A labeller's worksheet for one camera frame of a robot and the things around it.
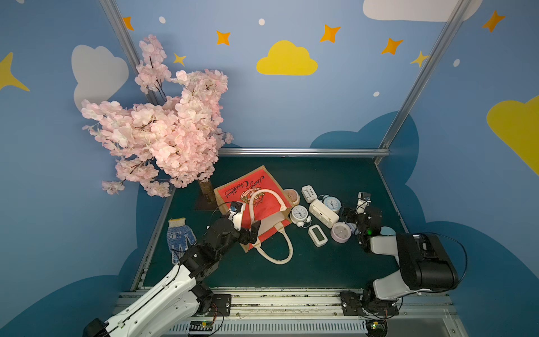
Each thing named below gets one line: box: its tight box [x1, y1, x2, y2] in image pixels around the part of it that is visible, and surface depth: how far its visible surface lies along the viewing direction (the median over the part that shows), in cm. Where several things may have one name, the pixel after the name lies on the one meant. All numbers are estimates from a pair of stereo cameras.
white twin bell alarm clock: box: [289, 205, 312, 229], surface depth 95 cm
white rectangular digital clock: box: [308, 198, 340, 229], surface depth 95 cm
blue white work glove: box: [167, 217, 198, 264], surface depth 93 cm
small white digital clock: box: [307, 223, 328, 248], surface depth 92 cm
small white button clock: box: [301, 184, 318, 204], surface depth 106 cm
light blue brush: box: [380, 226, 396, 236], surface depth 95 cm
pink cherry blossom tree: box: [81, 34, 234, 203], surface depth 62 cm
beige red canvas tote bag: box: [213, 165, 295, 265], surface depth 88 cm
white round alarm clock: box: [317, 194, 342, 214], surface depth 101 cm
